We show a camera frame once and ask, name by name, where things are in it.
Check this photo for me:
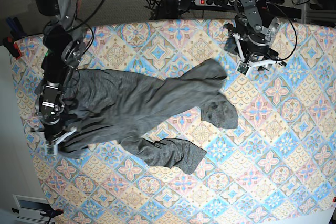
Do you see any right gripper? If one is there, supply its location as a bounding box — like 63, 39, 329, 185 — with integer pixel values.
30, 120, 77, 155

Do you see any black clamp lower left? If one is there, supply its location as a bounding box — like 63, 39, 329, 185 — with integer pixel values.
12, 208, 64, 221

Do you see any blue handled clamp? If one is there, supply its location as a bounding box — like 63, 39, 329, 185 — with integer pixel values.
6, 17, 27, 40

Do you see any red black clamp upper left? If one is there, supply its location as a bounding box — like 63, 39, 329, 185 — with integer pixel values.
2, 37, 22, 59

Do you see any white floor vent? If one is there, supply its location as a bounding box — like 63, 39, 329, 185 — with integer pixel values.
13, 194, 51, 223

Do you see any grey t-shirt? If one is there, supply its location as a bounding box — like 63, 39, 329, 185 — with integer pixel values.
58, 59, 238, 174

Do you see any patterned tablecloth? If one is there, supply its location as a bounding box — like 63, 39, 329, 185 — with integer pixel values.
10, 19, 335, 223

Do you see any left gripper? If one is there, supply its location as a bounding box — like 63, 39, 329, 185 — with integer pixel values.
232, 33, 287, 76

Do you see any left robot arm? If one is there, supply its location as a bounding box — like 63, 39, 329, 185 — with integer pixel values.
224, 0, 286, 76

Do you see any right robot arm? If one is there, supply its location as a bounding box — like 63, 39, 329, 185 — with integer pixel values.
35, 0, 89, 158

